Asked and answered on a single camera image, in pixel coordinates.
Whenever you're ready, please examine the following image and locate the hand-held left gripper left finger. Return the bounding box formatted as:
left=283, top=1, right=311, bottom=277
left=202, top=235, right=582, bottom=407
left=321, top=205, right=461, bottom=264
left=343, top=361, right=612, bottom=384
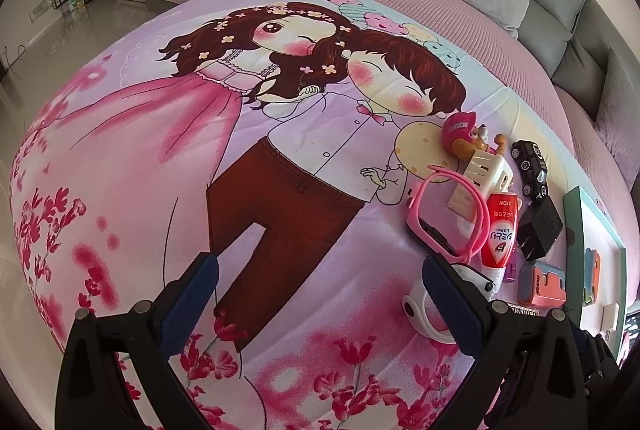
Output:
left=56, top=251, right=221, bottom=430

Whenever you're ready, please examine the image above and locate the printed cartoon blanket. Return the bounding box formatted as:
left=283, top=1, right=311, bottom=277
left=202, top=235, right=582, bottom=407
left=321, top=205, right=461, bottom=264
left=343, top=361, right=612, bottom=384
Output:
left=10, top=0, right=626, bottom=430

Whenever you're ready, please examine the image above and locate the teal cardboard box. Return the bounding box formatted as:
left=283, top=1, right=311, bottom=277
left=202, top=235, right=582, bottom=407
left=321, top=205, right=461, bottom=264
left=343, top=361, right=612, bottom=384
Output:
left=562, top=187, right=628, bottom=341

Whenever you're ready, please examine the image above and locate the red bottle with clear cap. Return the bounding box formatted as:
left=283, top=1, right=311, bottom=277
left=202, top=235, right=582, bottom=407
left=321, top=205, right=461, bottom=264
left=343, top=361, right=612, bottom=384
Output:
left=462, top=191, right=523, bottom=298

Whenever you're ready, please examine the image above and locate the grey and purple cushion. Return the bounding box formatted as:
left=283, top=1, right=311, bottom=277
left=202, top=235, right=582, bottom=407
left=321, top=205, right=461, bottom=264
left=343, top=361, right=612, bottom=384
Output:
left=594, top=47, right=640, bottom=171

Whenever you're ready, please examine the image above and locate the white power adapter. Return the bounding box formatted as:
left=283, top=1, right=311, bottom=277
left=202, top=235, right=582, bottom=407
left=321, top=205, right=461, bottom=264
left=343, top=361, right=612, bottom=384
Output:
left=600, top=304, right=621, bottom=340

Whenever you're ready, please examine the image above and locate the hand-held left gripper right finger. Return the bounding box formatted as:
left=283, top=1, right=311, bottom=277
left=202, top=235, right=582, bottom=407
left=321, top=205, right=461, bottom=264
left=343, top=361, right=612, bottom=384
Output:
left=421, top=255, right=591, bottom=430

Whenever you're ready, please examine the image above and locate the black power adapter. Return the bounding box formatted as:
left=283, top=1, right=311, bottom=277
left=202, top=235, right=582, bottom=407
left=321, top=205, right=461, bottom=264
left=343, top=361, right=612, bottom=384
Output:
left=517, top=197, right=565, bottom=261

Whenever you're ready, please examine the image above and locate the orange and blue sharpener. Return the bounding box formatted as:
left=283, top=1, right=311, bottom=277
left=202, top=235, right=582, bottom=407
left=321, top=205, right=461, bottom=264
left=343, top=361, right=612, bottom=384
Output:
left=517, top=260, right=567, bottom=308
left=582, top=247, right=603, bottom=306

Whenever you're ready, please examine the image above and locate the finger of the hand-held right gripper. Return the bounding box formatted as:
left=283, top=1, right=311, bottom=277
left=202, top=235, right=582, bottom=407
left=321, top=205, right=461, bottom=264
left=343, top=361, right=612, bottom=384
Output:
left=567, top=325, right=623, bottom=430

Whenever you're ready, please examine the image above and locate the grey sofa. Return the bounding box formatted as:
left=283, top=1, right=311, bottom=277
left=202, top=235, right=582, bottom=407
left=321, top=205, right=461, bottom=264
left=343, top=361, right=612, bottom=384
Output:
left=131, top=0, right=640, bottom=191

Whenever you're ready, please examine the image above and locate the white smartwatch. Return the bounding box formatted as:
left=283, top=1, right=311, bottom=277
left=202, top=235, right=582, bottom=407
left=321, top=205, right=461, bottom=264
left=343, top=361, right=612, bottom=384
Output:
left=401, top=287, right=457, bottom=346

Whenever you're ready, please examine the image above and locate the pink smartwatch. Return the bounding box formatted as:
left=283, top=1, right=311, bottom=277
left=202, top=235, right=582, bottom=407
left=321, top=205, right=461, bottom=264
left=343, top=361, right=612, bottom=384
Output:
left=405, top=166, right=493, bottom=261

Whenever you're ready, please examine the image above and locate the black toy car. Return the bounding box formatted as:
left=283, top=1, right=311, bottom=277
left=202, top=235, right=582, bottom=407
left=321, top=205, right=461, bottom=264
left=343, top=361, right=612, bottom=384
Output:
left=511, top=140, right=548, bottom=200

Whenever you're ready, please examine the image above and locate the toy figure with pink helmet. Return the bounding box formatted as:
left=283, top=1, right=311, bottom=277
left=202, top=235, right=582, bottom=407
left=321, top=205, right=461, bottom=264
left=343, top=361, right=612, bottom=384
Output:
left=440, top=111, right=507, bottom=158

